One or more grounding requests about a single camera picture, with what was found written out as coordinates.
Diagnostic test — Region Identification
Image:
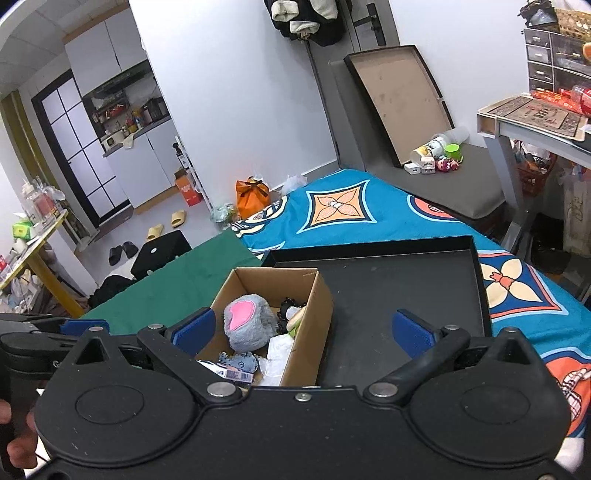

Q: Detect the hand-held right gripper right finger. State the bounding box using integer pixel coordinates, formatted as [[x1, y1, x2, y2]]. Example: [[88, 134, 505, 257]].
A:
[[363, 309, 542, 400]]

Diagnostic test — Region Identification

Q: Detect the grey drawer organizer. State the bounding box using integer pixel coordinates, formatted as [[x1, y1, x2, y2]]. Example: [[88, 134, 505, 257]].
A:
[[523, 25, 591, 94]]

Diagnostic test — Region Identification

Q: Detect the black clothes pile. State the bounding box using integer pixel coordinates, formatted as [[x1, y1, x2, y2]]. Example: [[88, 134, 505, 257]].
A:
[[87, 274, 136, 308]]

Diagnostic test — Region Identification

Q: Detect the black tray lid cardboard inside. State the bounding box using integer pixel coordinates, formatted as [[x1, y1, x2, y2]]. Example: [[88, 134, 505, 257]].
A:
[[344, 45, 455, 168]]

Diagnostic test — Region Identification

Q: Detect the labelled plastic bottle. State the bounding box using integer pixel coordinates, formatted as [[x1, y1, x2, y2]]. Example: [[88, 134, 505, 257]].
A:
[[411, 126, 470, 163]]

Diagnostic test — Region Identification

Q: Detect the person's left hand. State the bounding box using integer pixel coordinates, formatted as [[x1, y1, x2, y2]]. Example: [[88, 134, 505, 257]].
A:
[[0, 399, 40, 470]]

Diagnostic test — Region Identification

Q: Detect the green cream plush toy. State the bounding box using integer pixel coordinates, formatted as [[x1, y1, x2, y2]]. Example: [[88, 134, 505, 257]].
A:
[[285, 306, 308, 341]]

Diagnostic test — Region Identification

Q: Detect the white side table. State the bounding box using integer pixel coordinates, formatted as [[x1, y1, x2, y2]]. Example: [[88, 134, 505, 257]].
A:
[[476, 95, 591, 252]]

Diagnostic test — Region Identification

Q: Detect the woven basket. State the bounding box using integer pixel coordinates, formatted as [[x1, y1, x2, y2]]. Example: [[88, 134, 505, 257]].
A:
[[553, 6, 591, 41]]

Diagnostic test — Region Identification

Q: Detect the small blue grey plush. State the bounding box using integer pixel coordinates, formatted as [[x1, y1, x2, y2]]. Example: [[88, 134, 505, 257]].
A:
[[218, 351, 259, 374]]

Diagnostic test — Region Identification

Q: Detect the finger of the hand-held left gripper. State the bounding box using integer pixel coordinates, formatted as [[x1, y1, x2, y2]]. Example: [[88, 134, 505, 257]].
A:
[[28, 313, 110, 365]]

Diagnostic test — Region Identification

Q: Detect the orange carton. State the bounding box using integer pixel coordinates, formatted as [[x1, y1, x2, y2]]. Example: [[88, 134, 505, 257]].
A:
[[174, 168, 204, 208]]

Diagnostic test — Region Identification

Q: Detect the grey mattress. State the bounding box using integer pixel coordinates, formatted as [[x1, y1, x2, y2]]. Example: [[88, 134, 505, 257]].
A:
[[369, 141, 506, 227]]

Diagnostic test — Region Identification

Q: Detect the shallow black tray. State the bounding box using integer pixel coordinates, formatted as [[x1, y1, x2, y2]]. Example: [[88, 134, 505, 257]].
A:
[[261, 235, 493, 387]]

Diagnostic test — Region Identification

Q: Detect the white plastic bag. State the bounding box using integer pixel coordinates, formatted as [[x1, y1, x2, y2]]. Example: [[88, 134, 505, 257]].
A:
[[280, 174, 308, 195]]

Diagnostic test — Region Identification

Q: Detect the grey plush toy pink patch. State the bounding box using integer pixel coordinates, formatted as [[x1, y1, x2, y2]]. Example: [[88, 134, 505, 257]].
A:
[[223, 294, 279, 352]]

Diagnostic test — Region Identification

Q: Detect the brown cardboard box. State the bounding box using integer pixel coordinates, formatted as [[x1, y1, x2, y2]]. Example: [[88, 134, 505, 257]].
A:
[[196, 267, 334, 388]]

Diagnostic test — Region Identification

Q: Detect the beige tote bag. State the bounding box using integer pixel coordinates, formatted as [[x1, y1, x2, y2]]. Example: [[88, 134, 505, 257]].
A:
[[563, 177, 591, 258]]

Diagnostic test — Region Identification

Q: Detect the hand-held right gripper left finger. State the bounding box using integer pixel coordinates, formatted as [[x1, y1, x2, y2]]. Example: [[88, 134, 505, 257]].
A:
[[68, 306, 242, 401]]

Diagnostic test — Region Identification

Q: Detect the black framed glass door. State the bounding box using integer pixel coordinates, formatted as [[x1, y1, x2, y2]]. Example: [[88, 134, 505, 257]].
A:
[[31, 69, 135, 230]]

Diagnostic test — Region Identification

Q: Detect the flat printed cardboard box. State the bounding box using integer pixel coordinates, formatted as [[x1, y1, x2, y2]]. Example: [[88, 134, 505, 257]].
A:
[[477, 94, 590, 140]]

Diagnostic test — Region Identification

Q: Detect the white plastic packet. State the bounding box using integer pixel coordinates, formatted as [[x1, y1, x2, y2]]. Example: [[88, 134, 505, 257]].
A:
[[267, 331, 297, 367]]

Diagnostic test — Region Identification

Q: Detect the yellow legged table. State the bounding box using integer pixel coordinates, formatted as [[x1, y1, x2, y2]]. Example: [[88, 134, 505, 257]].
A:
[[0, 209, 86, 319]]

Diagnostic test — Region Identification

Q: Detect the green cloth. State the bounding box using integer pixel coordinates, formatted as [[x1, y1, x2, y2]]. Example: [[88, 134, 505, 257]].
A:
[[78, 230, 263, 335]]

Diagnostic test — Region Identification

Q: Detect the white kitchen cabinet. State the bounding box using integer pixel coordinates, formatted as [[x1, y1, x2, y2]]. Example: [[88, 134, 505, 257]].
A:
[[102, 114, 186, 209]]

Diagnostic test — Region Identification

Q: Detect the black laptop bag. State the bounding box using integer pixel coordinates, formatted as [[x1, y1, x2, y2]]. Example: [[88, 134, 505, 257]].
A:
[[130, 230, 193, 280]]

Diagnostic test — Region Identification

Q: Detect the white metal rack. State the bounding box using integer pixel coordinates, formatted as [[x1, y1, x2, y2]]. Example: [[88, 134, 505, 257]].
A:
[[172, 135, 214, 209]]

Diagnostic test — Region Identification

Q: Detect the clear bag of greens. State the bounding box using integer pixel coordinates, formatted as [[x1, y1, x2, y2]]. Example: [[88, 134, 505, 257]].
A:
[[211, 202, 239, 230]]

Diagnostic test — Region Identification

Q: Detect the hanging black jacket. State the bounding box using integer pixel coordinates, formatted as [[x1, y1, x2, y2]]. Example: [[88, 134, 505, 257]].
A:
[[263, 0, 348, 46]]

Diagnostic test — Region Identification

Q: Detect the red basket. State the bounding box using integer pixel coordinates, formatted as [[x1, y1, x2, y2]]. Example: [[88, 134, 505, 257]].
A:
[[516, 158, 556, 198]]

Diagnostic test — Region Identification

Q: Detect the black fabric pouch white patch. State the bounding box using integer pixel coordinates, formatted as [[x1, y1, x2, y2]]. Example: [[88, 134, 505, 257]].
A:
[[279, 297, 306, 320]]

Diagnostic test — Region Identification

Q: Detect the blue printed blanket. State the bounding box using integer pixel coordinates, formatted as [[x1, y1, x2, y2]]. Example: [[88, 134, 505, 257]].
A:
[[230, 168, 591, 439]]

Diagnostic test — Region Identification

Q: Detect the orange gift bag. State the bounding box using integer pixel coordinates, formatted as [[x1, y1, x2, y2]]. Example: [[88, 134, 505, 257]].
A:
[[235, 176, 270, 220]]

